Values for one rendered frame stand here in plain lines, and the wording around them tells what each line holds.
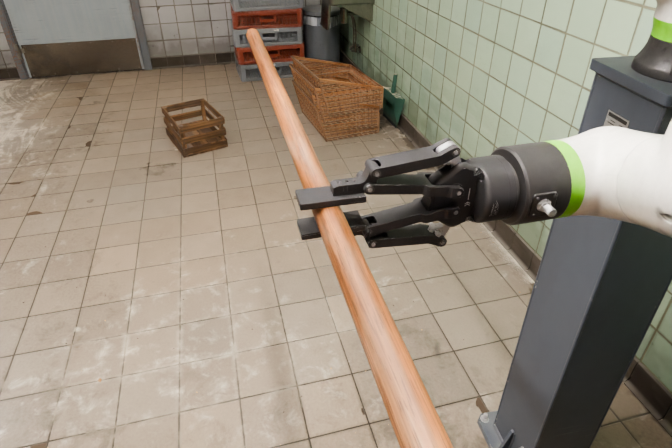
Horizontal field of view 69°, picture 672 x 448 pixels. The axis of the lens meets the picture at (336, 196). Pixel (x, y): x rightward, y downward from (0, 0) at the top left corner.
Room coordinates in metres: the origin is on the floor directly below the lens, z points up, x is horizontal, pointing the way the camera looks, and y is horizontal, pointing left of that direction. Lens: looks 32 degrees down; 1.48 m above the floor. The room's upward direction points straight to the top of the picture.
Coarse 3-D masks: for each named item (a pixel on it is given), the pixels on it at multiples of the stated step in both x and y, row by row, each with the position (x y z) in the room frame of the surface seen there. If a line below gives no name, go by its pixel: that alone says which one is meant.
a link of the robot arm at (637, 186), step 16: (640, 144) 0.46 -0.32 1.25; (656, 144) 0.44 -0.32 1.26; (640, 160) 0.44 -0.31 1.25; (656, 160) 0.42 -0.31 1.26; (624, 176) 0.44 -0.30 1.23; (640, 176) 0.42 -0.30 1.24; (656, 176) 0.40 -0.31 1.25; (624, 192) 0.43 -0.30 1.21; (640, 192) 0.41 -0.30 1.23; (656, 192) 0.39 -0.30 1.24; (624, 208) 0.43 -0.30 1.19; (640, 208) 0.41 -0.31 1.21; (656, 208) 0.39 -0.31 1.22; (640, 224) 0.42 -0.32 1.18; (656, 224) 0.39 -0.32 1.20
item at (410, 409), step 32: (256, 32) 1.16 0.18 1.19; (288, 96) 0.76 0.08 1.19; (288, 128) 0.62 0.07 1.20; (320, 224) 0.40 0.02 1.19; (352, 256) 0.34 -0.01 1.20; (352, 288) 0.30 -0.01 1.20; (384, 320) 0.26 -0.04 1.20; (384, 352) 0.23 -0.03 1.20; (384, 384) 0.21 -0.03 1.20; (416, 384) 0.21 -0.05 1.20; (416, 416) 0.18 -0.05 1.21
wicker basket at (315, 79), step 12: (300, 60) 3.51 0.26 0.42; (312, 60) 3.55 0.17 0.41; (324, 60) 3.59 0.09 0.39; (300, 72) 3.40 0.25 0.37; (312, 72) 3.55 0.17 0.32; (324, 72) 3.59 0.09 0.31; (336, 72) 3.62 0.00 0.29; (348, 72) 3.67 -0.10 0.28; (360, 72) 3.49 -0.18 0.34; (312, 84) 3.17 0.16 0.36; (324, 84) 3.01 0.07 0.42; (336, 84) 3.04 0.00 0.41; (348, 84) 3.07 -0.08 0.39; (360, 84) 3.11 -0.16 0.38; (372, 84) 3.31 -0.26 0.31; (324, 96) 3.01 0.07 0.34; (336, 96) 3.04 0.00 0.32; (348, 96) 3.07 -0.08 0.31; (360, 96) 3.11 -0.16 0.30; (348, 108) 3.08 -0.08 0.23
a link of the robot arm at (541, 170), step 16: (528, 144) 0.50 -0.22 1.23; (544, 144) 0.50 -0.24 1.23; (512, 160) 0.48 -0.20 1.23; (528, 160) 0.47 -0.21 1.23; (544, 160) 0.47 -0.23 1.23; (560, 160) 0.47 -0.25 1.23; (528, 176) 0.45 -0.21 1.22; (544, 176) 0.46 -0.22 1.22; (560, 176) 0.46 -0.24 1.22; (528, 192) 0.44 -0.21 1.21; (544, 192) 0.45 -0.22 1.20; (560, 192) 0.45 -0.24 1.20; (528, 208) 0.44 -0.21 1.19; (544, 208) 0.44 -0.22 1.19; (560, 208) 0.45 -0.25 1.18; (512, 224) 0.46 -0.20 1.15
